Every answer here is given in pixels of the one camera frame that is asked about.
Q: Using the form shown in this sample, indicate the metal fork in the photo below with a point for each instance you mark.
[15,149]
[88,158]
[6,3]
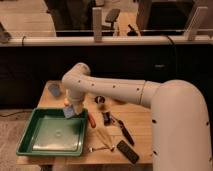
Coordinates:
[92,149]

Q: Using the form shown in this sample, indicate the wooden table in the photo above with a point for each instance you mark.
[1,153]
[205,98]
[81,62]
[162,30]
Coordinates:
[137,119]

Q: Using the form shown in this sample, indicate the black remote control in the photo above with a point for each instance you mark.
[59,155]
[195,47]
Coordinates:
[128,152]

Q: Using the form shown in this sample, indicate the small metal cup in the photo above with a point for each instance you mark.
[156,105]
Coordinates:
[100,100]

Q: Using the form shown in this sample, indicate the orange carrot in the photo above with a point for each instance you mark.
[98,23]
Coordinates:
[91,120]

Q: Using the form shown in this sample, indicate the small black clip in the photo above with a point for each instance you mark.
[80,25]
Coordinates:
[106,118]

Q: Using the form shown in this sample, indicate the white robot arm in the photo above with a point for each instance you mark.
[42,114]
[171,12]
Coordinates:
[181,136]

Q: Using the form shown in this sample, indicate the white railing bar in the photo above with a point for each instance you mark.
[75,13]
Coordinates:
[106,41]

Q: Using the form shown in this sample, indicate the orange fruit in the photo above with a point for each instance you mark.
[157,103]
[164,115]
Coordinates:
[66,102]

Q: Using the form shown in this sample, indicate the yellow corn cob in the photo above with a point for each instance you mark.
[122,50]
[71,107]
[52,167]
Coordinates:
[104,137]

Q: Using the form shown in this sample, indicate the black office chair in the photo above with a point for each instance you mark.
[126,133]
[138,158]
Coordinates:
[111,18]

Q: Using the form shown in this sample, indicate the black handled knife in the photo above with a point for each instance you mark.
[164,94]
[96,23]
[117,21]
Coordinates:
[125,132]

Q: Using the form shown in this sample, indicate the blue cup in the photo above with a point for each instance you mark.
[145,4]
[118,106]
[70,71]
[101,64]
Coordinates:
[54,89]

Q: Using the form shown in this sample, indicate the green plastic tray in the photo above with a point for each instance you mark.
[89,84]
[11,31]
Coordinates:
[49,133]

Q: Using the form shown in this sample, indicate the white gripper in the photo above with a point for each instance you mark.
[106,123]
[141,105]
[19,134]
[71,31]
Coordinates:
[76,98]

